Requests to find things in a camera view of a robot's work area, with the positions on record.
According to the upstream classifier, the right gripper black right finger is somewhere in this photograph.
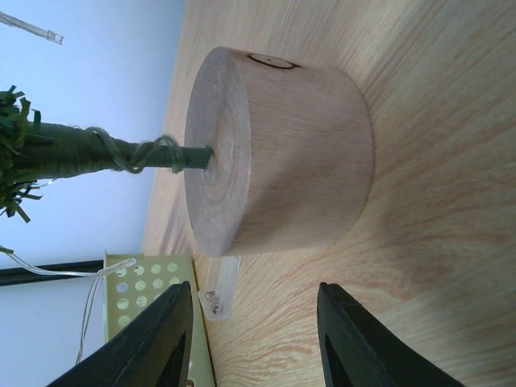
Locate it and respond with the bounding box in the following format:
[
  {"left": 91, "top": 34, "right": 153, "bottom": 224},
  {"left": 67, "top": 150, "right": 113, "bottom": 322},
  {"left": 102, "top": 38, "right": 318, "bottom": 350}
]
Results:
[{"left": 317, "top": 282, "right": 462, "bottom": 387}]

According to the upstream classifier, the fairy light string wire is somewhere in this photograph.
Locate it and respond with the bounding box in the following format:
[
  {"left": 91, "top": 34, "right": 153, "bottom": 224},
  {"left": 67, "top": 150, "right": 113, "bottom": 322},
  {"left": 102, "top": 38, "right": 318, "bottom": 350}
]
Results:
[{"left": 0, "top": 10, "right": 190, "bottom": 364}]

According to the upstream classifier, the small green christmas tree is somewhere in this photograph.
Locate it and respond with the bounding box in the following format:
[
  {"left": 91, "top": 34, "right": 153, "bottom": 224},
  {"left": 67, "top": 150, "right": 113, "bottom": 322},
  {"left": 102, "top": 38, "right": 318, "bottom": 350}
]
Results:
[{"left": 1, "top": 47, "right": 374, "bottom": 257}]

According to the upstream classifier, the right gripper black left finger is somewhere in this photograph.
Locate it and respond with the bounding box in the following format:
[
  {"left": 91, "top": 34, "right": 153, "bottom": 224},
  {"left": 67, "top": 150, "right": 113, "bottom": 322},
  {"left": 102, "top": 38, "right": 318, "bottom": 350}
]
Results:
[{"left": 49, "top": 281, "right": 194, "bottom": 387}]

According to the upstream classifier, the clear light battery box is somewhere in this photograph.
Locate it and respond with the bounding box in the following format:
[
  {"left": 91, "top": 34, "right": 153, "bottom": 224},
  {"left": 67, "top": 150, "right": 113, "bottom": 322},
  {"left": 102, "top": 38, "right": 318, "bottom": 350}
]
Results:
[{"left": 198, "top": 256, "right": 241, "bottom": 321}]

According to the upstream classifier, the light green plastic basket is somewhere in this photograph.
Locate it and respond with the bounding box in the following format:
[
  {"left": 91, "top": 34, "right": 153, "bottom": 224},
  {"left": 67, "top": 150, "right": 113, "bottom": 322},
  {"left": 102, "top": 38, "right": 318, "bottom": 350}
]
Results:
[{"left": 104, "top": 253, "right": 216, "bottom": 387}]

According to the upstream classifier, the black enclosure frame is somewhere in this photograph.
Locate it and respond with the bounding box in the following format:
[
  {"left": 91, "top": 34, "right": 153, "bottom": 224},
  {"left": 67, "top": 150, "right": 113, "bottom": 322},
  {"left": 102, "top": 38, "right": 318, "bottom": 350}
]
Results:
[{"left": 1, "top": 260, "right": 104, "bottom": 287}]

